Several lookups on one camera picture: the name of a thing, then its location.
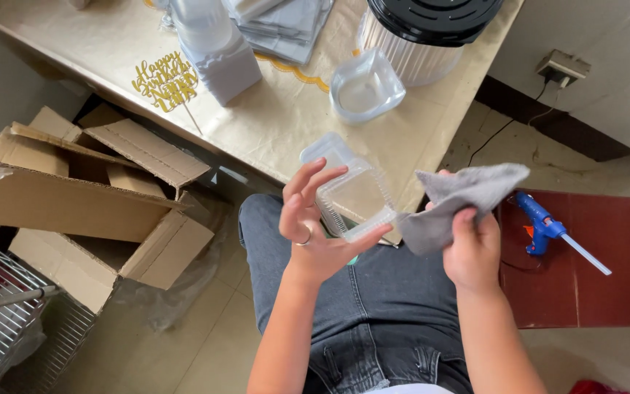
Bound clear plastic wrap sheet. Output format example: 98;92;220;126
112;219;229;335

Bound clear square plastic container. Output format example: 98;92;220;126
329;47;407;126

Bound beige tablecloth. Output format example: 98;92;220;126
0;0;525;245

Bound red object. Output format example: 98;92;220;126
569;379;630;394

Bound small open cardboard box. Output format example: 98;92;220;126
8;210;215;314

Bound person's left hand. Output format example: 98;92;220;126
279;158;394;286

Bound person's white shirt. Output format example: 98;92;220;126
363;382;454;394

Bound grey cleaning cloth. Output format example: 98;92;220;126
396;162;531;257

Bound gold glitter cake topper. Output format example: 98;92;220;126
131;51;204;136

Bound white ribbed tub black lid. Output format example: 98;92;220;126
358;0;505;88

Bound black power cable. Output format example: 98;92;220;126
466;77;552;168

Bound metal wire rack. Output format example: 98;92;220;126
0;234;98;394

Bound blue hot glue gun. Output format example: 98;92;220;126
514;191;568;257

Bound clear plastic clamshell container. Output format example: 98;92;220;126
300;132;399;243

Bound translucent glue stick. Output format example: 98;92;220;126
559;232;613;277

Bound large open cardboard box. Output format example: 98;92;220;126
0;105;212;243

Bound pile of clear plastic bags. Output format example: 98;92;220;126
221;0;336;67

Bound person's grey jeans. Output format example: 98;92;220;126
238;194;475;394

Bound person's right hand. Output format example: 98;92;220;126
424;169;503;296

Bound grey wall power socket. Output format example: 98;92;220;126
535;49;592;89

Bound stack of clear plastic containers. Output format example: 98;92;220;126
170;0;263;107

